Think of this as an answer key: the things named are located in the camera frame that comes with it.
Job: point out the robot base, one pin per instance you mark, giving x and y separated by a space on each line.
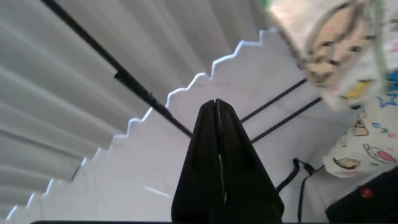
373 205

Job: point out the cream printed garment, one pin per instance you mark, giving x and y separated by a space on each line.
357 46

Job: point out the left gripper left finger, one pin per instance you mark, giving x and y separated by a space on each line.
199 186

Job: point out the black clothes rack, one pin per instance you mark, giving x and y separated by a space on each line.
140 91

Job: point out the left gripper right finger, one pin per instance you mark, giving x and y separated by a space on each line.
248 186

